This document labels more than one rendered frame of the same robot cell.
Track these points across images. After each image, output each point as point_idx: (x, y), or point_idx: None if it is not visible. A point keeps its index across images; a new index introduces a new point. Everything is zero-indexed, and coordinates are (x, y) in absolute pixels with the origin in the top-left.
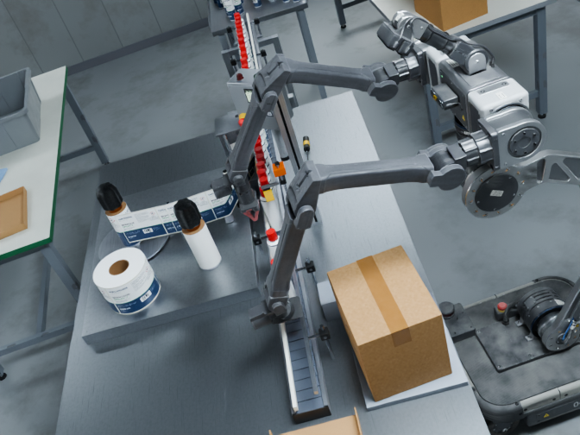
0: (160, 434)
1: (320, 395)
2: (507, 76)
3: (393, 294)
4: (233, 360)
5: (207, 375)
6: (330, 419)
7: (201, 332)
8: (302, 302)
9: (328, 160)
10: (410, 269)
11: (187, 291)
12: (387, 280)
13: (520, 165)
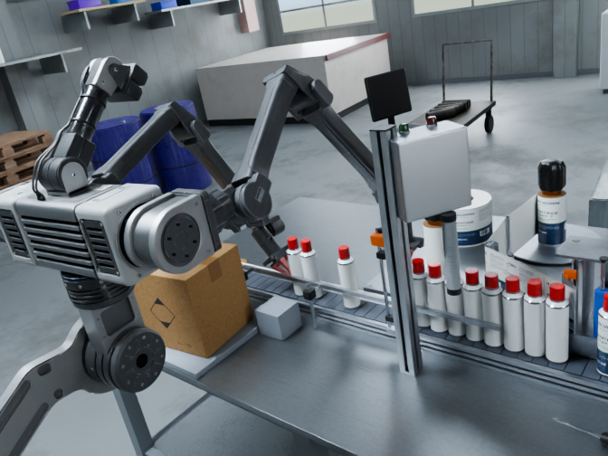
0: (323, 236)
1: None
2: (18, 200)
3: None
4: (327, 270)
5: (335, 259)
6: None
7: (377, 264)
8: (306, 300)
9: (538, 449)
10: (161, 273)
11: (422, 256)
12: None
13: (63, 346)
